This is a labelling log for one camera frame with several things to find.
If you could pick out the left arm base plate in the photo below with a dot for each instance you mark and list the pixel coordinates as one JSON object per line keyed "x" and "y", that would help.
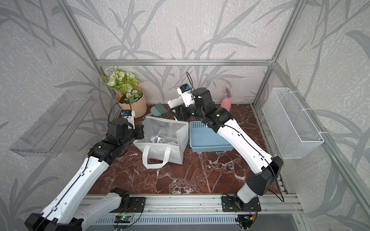
{"x": 132, "y": 205}

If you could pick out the white wire mesh basket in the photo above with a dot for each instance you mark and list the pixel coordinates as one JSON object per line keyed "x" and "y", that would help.
{"x": 292, "y": 129}

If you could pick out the left green circuit board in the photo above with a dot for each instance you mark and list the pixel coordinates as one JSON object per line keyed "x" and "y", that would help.
{"x": 125, "y": 219}

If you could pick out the white insulated delivery bag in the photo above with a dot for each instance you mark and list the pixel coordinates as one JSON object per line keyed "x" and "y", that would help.
{"x": 164, "y": 142}

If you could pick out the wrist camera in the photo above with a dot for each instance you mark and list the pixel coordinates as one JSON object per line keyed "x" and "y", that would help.
{"x": 185, "y": 97}
{"x": 130, "y": 116}

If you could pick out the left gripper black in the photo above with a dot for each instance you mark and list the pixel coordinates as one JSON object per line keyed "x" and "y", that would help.
{"x": 139, "y": 130}

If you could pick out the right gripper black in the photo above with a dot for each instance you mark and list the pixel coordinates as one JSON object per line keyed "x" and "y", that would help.
{"x": 181, "y": 110}

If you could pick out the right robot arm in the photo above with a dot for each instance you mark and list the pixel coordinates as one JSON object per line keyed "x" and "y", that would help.
{"x": 264, "y": 166}

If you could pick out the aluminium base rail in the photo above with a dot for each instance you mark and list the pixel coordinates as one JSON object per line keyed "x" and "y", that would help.
{"x": 186, "y": 204}

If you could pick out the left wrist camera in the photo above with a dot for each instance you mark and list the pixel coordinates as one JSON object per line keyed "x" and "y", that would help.
{"x": 130, "y": 116}

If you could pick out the green white artificial plant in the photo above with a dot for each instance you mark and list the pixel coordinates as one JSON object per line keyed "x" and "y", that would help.
{"x": 124, "y": 82}

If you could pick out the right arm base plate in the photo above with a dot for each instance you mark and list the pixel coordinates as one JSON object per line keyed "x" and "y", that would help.
{"x": 235, "y": 204}

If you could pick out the aluminium frame crossbar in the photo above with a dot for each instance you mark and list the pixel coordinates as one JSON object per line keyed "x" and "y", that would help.
{"x": 163, "y": 62}

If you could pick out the blue plastic basket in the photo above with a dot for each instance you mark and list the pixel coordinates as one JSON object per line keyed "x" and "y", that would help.
{"x": 203, "y": 139}

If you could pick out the pink spray bottle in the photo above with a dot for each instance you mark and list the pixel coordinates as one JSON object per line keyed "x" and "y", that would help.
{"x": 226, "y": 102}

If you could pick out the clear plastic wall shelf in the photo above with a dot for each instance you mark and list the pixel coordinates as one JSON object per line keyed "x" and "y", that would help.
{"x": 50, "y": 133}

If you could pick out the green hand brush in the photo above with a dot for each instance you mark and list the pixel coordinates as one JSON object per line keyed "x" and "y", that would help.
{"x": 157, "y": 111}

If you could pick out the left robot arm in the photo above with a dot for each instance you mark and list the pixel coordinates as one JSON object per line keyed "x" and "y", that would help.
{"x": 62, "y": 214}

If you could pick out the peach flower pot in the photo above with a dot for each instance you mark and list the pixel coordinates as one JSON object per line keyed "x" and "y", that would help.
{"x": 138, "y": 107}

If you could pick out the right circuit board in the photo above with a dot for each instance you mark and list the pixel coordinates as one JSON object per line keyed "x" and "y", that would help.
{"x": 245, "y": 221}

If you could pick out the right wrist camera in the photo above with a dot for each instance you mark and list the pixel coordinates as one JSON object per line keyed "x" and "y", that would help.
{"x": 185, "y": 97}

